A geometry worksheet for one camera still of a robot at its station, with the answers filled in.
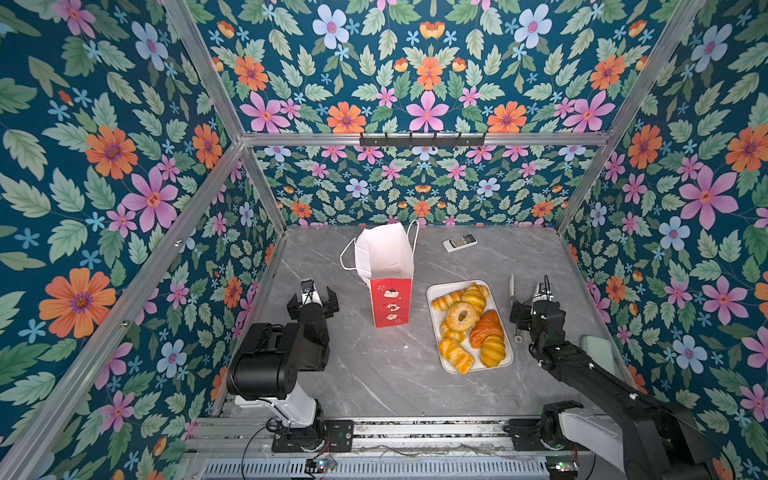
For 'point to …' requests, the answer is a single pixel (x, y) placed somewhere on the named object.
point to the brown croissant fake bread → (488, 324)
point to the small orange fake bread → (493, 351)
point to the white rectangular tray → (437, 317)
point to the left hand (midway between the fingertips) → (313, 283)
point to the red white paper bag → (384, 260)
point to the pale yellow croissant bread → (476, 295)
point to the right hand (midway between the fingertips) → (533, 303)
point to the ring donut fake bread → (469, 322)
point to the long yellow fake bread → (448, 300)
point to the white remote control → (458, 242)
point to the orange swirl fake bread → (453, 353)
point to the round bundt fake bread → (447, 332)
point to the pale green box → (600, 350)
